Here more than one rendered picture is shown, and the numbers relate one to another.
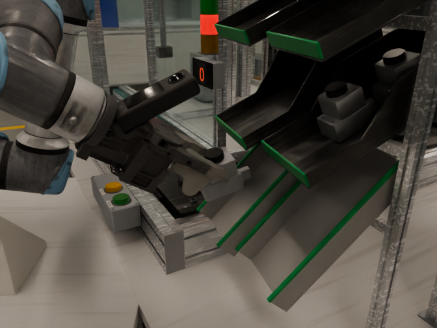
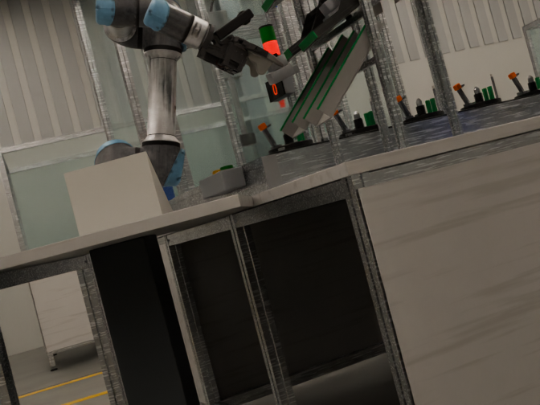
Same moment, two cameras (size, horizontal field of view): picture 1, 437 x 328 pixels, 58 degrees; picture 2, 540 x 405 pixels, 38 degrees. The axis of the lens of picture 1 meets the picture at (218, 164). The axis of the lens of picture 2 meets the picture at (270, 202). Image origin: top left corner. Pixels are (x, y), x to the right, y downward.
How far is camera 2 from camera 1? 1.64 m
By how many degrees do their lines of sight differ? 26
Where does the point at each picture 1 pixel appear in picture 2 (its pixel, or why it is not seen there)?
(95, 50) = not seen: hidden behind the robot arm
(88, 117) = (202, 28)
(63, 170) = (179, 156)
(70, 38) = (173, 62)
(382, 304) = (391, 104)
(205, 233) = (294, 160)
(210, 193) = (275, 77)
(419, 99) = not seen: outside the picture
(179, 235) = (272, 157)
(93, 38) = not seen: hidden behind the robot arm
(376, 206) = (364, 47)
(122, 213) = (229, 173)
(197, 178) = (263, 63)
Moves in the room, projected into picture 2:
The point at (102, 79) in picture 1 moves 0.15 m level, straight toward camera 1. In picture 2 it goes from (186, 180) to (190, 177)
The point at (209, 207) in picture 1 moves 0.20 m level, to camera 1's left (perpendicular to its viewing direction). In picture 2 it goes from (288, 127) to (218, 145)
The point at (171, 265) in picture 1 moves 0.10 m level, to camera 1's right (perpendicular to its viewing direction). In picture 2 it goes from (272, 184) to (307, 174)
